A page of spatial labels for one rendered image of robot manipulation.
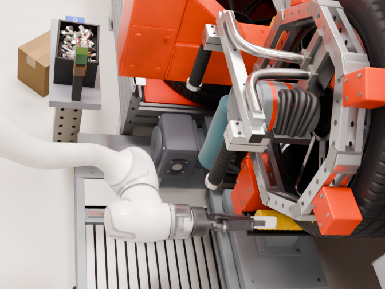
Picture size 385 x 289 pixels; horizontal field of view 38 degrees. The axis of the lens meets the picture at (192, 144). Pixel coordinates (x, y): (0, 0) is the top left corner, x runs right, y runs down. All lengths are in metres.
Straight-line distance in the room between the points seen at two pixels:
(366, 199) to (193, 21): 0.82
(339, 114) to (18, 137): 0.68
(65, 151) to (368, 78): 0.66
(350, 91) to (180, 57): 0.79
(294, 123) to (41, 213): 1.20
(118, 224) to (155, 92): 0.99
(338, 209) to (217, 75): 0.83
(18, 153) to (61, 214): 0.99
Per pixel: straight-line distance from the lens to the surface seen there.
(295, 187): 1.64
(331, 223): 1.29
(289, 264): 2.00
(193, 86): 1.59
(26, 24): 2.91
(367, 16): 1.38
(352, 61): 1.28
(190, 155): 1.93
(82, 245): 2.01
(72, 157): 1.30
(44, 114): 2.48
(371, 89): 1.20
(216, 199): 2.15
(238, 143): 1.25
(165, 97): 2.26
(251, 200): 1.70
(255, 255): 1.97
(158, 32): 1.80
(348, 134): 1.32
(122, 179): 1.44
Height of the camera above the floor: 1.81
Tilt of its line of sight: 47 degrees down
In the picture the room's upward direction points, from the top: 21 degrees clockwise
